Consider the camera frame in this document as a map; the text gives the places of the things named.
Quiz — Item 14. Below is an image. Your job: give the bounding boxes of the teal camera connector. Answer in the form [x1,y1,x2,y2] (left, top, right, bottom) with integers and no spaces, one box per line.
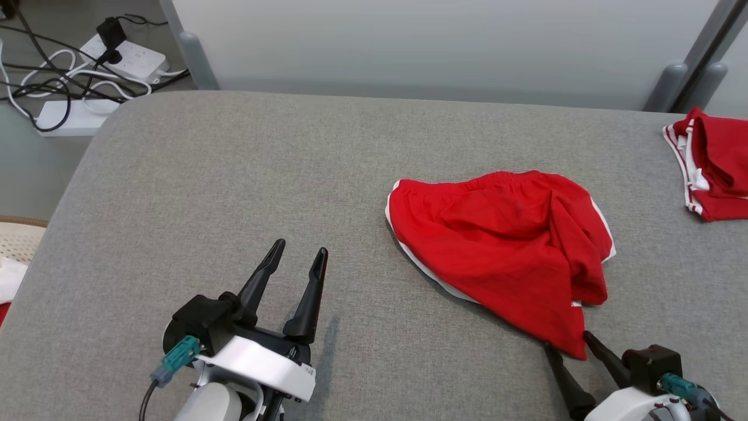
[656,372,700,405]
[150,335,203,388]

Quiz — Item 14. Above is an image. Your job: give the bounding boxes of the wide grey partition panel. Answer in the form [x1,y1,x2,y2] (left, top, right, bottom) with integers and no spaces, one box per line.
[172,0,719,112]

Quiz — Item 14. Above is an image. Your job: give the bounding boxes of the white power strip with cables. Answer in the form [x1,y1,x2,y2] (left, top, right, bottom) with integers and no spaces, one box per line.
[0,9,191,133]

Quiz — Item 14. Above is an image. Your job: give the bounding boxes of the black left camera cable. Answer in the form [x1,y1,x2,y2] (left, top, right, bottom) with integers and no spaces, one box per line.
[138,380,161,421]

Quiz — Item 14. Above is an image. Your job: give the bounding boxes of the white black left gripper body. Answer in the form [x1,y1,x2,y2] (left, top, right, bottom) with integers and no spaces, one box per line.
[202,325,317,404]

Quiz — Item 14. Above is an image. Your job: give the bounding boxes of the teal left camera connector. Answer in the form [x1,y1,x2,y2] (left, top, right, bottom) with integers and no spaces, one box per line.
[150,335,203,388]

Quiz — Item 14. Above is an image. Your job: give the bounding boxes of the black power adapter plug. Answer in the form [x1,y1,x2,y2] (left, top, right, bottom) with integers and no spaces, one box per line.
[95,16,127,66]

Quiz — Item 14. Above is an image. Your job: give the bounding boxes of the looped white cable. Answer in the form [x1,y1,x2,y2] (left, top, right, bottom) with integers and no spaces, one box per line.
[0,38,154,118]

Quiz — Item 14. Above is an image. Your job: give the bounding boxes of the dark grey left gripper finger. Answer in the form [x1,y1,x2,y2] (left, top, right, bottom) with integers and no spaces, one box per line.
[236,238,287,326]
[283,247,329,345]

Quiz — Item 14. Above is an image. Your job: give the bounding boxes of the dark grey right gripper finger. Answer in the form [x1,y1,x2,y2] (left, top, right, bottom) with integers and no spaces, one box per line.
[583,330,633,390]
[543,342,598,420]

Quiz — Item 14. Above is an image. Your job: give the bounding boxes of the teal right camera connector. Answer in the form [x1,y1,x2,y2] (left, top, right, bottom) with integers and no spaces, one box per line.
[656,372,700,405]

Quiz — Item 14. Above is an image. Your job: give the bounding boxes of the crumpled red white garment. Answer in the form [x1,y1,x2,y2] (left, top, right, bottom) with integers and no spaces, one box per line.
[0,256,30,328]

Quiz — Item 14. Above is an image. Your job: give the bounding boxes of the red shorts with white stripes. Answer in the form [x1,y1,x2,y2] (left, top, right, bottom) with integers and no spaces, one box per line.
[385,170,618,361]

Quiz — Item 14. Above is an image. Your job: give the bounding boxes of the cream laundry basket brown rim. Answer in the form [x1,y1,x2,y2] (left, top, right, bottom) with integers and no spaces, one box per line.
[0,215,50,328]

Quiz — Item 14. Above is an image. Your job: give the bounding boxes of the white power strip with plug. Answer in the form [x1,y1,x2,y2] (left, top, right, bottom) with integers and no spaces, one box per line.
[79,33,171,85]

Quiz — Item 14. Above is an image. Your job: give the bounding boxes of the red t-shirt with white sleeves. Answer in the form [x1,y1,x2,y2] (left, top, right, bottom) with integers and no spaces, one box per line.
[662,106,748,223]

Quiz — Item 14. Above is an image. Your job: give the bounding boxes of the grey partition post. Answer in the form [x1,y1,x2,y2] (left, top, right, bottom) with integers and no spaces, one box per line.
[643,0,738,113]
[681,0,748,113]
[159,0,221,91]

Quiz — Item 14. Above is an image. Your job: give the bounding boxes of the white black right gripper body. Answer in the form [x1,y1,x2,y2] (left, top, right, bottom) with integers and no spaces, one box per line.
[583,386,696,421]

